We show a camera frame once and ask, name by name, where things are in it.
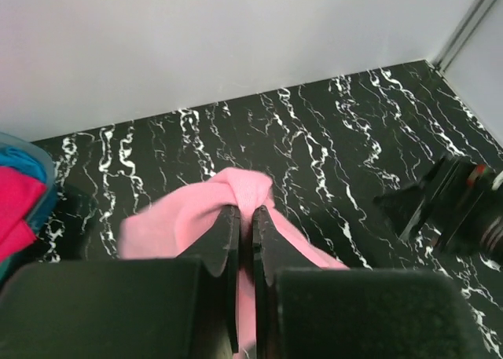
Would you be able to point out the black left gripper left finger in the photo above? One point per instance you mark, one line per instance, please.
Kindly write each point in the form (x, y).
(183, 307)

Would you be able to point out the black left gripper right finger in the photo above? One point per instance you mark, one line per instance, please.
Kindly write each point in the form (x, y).
(303, 311)

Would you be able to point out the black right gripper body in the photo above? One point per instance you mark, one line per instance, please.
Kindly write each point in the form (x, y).
(461, 199)

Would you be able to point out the pink t shirt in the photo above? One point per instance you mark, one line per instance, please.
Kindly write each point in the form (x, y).
(176, 221)

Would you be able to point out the translucent blue plastic basket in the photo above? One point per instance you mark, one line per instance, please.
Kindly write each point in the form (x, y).
(10, 263)

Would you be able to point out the magenta t shirt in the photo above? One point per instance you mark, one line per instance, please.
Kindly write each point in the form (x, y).
(19, 193)

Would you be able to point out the right aluminium corner post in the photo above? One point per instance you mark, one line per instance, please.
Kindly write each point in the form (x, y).
(462, 33)

